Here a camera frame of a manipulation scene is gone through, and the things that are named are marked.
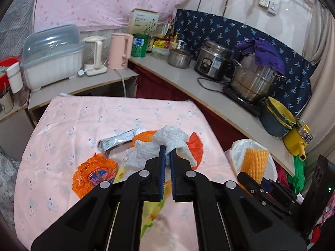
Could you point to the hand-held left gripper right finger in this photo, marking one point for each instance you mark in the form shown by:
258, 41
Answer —
172, 180

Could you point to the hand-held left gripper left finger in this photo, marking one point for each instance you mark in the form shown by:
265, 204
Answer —
162, 177

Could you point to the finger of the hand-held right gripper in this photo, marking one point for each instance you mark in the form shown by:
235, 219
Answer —
248, 183
282, 193

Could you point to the yellow corrugated packet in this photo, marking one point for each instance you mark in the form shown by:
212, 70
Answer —
255, 162

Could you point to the white plastic bag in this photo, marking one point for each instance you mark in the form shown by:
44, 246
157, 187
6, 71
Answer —
236, 153

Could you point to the yellow plastic wrapper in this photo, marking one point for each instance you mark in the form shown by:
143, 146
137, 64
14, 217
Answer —
151, 214

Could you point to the orange plastic bag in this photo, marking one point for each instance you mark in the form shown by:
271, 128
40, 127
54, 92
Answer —
196, 146

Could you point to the white tissue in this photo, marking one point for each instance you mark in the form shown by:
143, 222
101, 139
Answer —
170, 136

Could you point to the silver squeezed tube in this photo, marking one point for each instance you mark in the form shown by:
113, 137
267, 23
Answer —
115, 142

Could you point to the orange plastic wrapper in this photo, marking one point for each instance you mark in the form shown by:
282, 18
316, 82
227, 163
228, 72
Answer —
86, 172

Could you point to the green plastic bag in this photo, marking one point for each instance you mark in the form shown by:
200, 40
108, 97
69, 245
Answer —
297, 172

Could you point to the yellow enamel pot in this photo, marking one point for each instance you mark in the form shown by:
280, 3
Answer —
291, 141

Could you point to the stack of yellow-rimmed bowls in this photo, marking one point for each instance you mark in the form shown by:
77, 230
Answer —
274, 120

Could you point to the black induction cooker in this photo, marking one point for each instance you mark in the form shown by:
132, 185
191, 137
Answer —
244, 102

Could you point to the dark red curtain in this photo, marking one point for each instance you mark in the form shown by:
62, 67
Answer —
162, 86

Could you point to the large steel steamer pot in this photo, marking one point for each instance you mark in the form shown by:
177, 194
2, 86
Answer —
251, 81

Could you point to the beige curtain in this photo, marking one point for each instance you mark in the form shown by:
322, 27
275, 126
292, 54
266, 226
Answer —
319, 70

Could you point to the pink printed tablecloth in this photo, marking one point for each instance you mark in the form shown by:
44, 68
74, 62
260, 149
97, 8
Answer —
65, 125

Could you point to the small steel pot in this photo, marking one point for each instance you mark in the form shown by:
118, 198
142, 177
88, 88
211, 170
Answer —
179, 57

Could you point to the clear food container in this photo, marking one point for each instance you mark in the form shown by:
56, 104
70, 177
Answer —
160, 53

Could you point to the steel rice cooker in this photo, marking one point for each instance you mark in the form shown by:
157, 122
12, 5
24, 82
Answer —
212, 60

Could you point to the purple cloth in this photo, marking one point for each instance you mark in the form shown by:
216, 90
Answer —
261, 52

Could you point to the white power plug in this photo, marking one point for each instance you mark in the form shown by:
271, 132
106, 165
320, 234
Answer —
81, 72

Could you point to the yellow snack packet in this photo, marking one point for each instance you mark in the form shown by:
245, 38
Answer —
160, 44

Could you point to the green tin can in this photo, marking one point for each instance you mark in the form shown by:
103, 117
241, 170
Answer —
140, 45

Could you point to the pink electric kettle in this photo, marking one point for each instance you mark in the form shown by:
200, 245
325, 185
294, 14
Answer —
119, 51

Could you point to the white glass kettle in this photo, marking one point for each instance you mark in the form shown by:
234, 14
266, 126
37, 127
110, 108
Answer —
96, 52

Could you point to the dark sauce bottle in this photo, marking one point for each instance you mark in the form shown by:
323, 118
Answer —
171, 35

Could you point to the grey floral bedding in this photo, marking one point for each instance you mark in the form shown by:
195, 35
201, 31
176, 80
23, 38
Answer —
7, 183

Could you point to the blue printed cloth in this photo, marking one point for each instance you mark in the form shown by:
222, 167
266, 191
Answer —
209, 28

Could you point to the white cardboard box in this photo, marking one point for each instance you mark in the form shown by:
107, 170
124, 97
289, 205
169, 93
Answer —
142, 21

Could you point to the white dish drainer with lid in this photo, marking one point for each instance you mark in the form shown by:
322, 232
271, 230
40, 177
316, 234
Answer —
52, 57

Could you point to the white tumbler bottle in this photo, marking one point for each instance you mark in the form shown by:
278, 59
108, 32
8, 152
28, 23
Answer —
15, 78

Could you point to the pink dotted curtain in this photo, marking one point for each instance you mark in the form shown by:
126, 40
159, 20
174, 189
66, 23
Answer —
104, 2

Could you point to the red box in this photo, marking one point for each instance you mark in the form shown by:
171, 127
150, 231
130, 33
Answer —
5, 65

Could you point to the grey striped cloth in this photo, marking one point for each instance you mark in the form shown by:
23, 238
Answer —
15, 26

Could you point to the white wall socket strip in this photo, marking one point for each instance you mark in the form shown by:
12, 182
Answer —
272, 8
263, 2

